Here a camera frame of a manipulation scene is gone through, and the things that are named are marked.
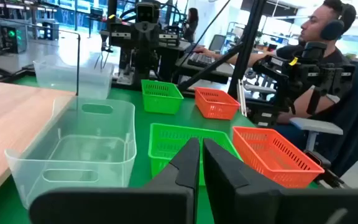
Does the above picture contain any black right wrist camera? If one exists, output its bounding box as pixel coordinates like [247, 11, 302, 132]
[134, 1, 162, 24]

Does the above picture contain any black over-ear headphones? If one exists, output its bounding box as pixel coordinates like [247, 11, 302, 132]
[320, 2, 357, 41]

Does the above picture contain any clear plastic storage bin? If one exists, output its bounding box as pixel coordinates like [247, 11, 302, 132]
[4, 95, 137, 210]
[32, 55, 115, 100]

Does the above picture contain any person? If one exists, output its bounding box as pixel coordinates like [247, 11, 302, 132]
[183, 7, 200, 44]
[193, 0, 358, 150]

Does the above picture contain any black desk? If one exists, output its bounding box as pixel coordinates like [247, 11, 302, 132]
[158, 40, 239, 85]

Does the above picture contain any black computer keyboard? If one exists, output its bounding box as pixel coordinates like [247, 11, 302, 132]
[186, 52, 217, 68]

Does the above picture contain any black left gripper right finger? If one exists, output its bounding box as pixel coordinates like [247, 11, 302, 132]
[203, 138, 358, 224]

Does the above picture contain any orange slotted plastic basket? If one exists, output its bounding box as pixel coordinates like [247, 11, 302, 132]
[232, 126, 325, 189]
[194, 86, 241, 121]

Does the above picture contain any black equipment box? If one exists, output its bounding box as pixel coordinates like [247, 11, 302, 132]
[40, 20, 60, 41]

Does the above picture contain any green slotted plastic basket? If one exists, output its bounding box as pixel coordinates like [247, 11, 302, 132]
[148, 123, 242, 187]
[140, 79, 185, 115]

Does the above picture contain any wooden shelf board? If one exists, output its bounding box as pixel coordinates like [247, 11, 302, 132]
[0, 80, 76, 208]

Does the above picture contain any green table mat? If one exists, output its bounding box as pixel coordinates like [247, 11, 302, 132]
[0, 74, 321, 224]

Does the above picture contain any white storage rack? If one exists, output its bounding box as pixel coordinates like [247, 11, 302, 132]
[225, 21, 247, 47]

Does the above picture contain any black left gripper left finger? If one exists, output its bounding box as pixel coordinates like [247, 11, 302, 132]
[29, 138, 201, 224]

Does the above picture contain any black aluminium rig frame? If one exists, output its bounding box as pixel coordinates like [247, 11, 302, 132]
[106, 0, 269, 100]

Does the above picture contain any silver metal bracket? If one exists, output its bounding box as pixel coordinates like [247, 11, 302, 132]
[236, 79, 248, 118]

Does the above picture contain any black computer with green light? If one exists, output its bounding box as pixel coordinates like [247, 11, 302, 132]
[0, 24, 27, 54]

